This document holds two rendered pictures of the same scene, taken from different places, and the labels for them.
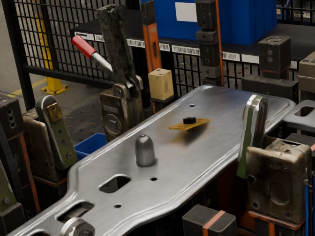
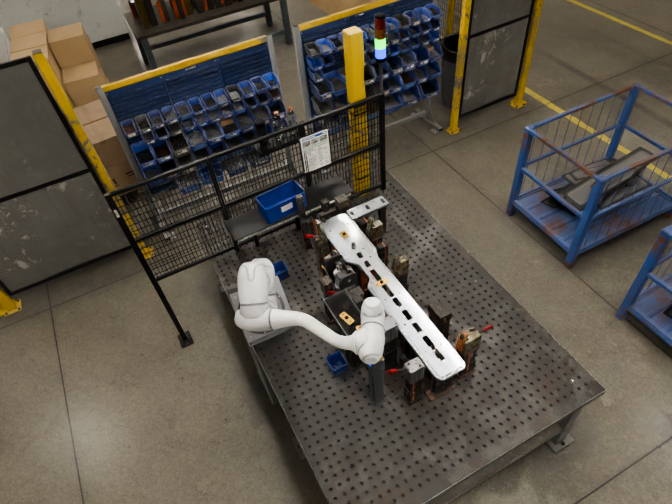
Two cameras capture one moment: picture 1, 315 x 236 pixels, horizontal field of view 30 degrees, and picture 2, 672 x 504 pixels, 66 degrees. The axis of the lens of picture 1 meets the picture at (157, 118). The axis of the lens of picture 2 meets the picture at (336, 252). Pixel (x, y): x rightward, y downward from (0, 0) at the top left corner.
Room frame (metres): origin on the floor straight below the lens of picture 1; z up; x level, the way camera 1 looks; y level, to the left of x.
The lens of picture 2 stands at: (-0.01, 2.10, 3.42)
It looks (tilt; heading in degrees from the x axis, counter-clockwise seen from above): 47 degrees down; 296
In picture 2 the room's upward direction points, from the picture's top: 7 degrees counter-clockwise
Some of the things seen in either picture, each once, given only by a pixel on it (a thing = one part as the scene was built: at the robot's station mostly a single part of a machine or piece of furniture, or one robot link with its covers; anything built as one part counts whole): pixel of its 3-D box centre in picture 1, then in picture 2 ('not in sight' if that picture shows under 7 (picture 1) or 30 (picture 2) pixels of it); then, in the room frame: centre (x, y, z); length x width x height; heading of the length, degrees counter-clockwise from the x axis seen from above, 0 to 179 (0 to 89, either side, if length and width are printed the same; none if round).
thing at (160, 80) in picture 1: (169, 153); not in sight; (1.09, -0.02, 0.88); 0.04 x 0.04 x 0.36; 48
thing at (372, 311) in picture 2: not in sight; (372, 314); (0.45, 0.84, 1.53); 0.13 x 0.11 x 0.16; 106
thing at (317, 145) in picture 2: not in sight; (315, 150); (1.29, -0.50, 1.30); 0.23 x 0.02 x 0.31; 48
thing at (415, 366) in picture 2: not in sight; (413, 382); (0.26, 0.77, 0.88); 0.11 x 0.10 x 0.36; 48
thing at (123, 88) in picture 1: (119, 91); not in sight; (1.02, 0.06, 1.06); 0.03 x 0.01 x 0.03; 48
